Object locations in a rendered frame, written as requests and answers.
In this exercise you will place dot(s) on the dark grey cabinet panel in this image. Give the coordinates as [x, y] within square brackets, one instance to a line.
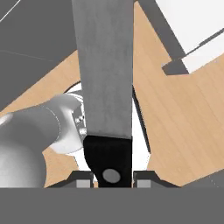
[35, 38]

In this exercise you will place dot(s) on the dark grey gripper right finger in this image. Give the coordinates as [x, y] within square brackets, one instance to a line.
[145, 177]

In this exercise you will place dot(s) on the white drawer dark grey side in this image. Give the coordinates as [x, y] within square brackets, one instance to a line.
[204, 54]

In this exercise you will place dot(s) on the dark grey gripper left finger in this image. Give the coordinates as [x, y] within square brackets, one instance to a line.
[81, 177]

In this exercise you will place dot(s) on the white round disc black rim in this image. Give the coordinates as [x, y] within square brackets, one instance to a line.
[140, 145]

